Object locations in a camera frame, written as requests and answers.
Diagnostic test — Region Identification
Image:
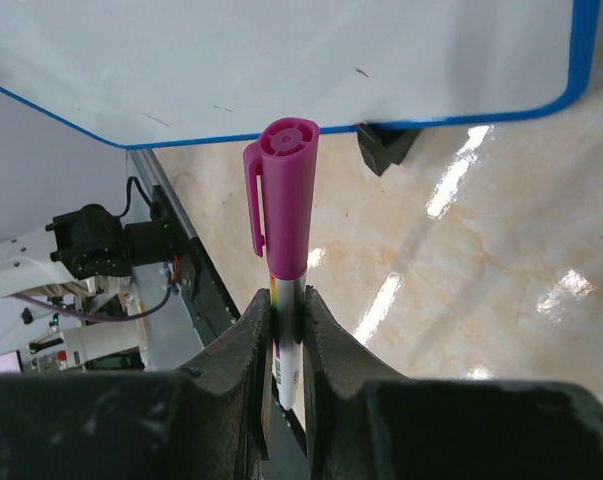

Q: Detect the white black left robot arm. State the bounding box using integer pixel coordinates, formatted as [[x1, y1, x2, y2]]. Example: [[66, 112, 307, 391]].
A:
[[0, 204, 175, 298]]

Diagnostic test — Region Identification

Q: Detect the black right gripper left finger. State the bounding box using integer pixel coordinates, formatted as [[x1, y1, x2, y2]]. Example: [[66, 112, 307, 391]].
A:
[[0, 289, 272, 479]]

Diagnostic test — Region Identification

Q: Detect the blue framed whiteboard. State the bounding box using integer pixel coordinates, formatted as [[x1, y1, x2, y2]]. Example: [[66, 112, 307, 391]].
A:
[[0, 1, 601, 149]]

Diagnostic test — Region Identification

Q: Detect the magenta capped whiteboard marker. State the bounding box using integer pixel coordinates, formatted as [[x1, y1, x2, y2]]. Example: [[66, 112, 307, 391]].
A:
[[243, 117, 320, 410]]

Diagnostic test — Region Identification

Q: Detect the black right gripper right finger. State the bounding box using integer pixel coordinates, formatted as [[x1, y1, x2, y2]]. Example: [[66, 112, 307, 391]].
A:
[[303, 288, 603, 479]]

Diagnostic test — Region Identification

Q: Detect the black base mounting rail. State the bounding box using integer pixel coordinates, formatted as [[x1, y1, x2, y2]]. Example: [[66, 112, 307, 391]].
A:
[[153, 185, 240, 347]]

